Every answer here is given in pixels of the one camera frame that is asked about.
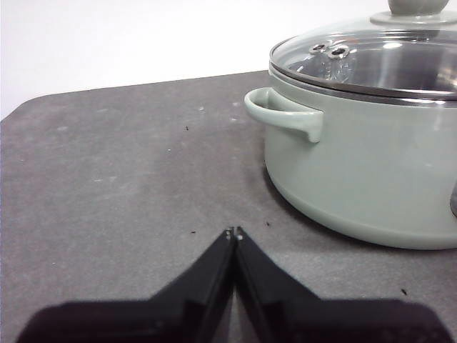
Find pale green electric steamer pot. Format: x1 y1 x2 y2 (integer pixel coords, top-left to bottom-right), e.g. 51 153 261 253
243 53 457 251

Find glass lid with green knob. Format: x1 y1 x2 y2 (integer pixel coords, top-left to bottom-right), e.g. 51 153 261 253
269 0 457 106

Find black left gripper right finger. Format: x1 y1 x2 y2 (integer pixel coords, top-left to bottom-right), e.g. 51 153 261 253
236 225 453 343

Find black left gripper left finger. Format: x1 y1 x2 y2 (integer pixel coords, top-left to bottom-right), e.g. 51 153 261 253
10 226 236 343

